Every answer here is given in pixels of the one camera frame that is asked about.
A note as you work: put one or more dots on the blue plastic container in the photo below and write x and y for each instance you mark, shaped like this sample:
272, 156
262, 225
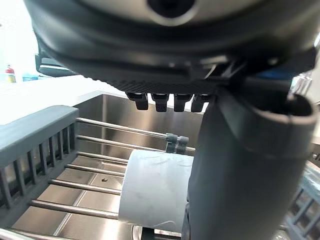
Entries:
30, 77

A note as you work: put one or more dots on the stainless steel sink basin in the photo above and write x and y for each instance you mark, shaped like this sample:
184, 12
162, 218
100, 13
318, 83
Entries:
115, 112

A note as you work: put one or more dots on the grey dish rack, steel rods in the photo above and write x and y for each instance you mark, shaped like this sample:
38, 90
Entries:
37, 135

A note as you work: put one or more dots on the chrome faucet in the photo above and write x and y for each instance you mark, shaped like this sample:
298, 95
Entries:
303, 83

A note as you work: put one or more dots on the black flat tray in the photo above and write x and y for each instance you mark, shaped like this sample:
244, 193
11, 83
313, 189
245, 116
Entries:
51, 70

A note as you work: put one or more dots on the red fire extinguisher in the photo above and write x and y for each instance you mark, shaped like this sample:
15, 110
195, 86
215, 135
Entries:
10, 73

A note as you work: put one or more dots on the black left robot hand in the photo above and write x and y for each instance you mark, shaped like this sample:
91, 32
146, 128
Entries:
155, 50

